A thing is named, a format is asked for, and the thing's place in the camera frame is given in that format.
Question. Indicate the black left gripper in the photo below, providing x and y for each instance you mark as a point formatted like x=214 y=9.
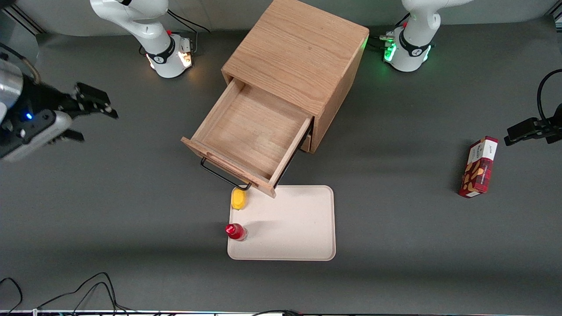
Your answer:
x=554 y=127

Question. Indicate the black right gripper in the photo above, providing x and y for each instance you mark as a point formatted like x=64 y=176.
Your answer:
x=40 y=99

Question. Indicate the wooden drawer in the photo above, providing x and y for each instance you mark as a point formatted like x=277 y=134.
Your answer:
x=307 y=144
x=254 y=131

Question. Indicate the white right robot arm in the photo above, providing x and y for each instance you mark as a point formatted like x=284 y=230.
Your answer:
x=151 y=39

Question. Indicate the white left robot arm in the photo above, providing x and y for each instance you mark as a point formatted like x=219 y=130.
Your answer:
x=415 y=39

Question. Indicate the wooden drawer cabinet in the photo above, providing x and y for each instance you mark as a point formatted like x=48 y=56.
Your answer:
x=298 y=48

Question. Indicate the red snack box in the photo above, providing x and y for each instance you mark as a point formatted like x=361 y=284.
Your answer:
x=478 y=169

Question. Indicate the yellow plastic lemon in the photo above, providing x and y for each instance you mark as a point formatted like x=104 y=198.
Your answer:
x=238 y=199

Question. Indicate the red capped small bottle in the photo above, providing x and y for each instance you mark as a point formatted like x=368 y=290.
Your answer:
x=235 y=231

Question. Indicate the beige plastic tray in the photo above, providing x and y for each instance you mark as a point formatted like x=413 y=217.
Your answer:
x=294 y=228

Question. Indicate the aluminium frame rail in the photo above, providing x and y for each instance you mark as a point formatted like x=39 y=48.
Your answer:
x=22 y=19

